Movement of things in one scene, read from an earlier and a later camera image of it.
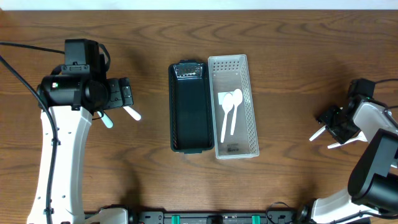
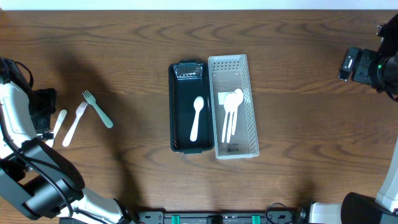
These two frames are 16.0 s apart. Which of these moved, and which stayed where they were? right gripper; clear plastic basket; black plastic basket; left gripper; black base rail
Moved: left gripper; right gripper
Stayed: clear plastic basket; black plastic basket; black base rail
